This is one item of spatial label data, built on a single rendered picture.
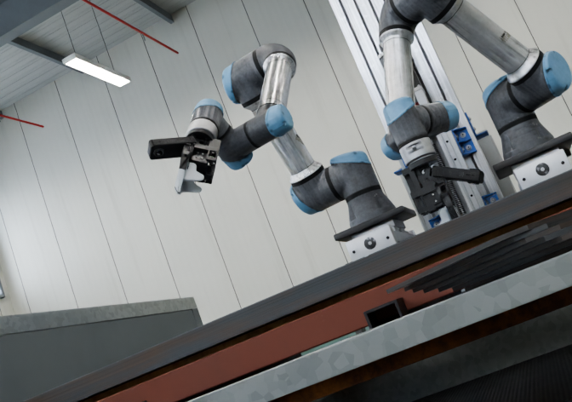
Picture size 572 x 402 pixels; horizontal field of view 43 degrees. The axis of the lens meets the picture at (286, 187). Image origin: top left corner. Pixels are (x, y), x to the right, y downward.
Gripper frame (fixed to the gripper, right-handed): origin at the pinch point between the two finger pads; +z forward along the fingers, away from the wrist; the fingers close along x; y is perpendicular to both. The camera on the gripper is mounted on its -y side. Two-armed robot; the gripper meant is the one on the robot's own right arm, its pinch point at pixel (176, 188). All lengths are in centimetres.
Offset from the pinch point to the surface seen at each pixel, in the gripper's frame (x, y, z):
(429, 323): -53, 34, 77
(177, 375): -8, 10, 55
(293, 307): -24, 25, 51
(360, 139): 525, 202, -866
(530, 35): 310, 410, -917
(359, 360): -47, 28, 79
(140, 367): -6, 4, 53
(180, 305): 68, 4, -28
